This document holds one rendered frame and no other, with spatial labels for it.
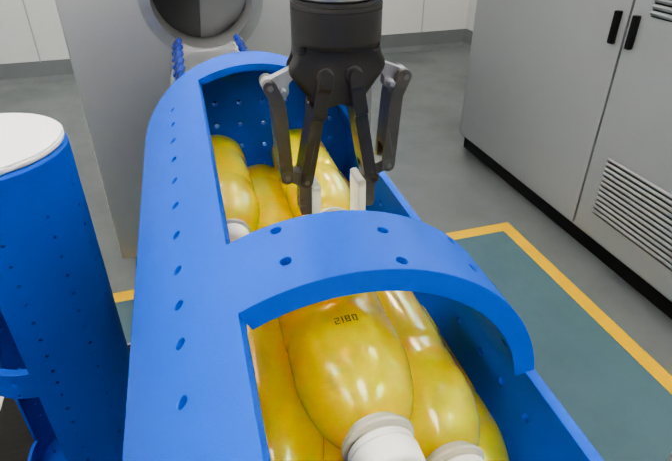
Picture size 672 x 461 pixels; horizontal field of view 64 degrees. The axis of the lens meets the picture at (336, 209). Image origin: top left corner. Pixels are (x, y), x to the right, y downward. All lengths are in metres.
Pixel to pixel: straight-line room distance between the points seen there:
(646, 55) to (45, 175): 1.96
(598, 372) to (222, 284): 1.85
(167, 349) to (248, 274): 0.06
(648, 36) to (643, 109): 0.26
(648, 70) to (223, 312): 2.08
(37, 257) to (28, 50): 4.21
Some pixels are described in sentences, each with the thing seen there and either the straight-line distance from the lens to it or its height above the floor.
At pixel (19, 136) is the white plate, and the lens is 1.09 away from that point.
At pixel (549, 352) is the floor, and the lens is 2.09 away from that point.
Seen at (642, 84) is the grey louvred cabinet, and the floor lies 0.79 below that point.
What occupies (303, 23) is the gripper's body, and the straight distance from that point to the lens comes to 0.44.
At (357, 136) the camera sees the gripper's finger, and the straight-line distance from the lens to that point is 0.49.
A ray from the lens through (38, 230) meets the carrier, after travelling 1.03.
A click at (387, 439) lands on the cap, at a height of 1.18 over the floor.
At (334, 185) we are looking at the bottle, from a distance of 0.57.
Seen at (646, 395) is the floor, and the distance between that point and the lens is 2.08.
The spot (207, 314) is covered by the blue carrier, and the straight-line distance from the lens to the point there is 0.31.
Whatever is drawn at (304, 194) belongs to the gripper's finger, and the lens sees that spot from 0.51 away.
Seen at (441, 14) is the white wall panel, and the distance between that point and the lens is 5.68.
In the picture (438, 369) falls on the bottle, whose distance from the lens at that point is 0.37.
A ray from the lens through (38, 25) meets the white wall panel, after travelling 5.13.
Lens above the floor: 1.42
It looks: 32 degrees down
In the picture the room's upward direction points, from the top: straight up
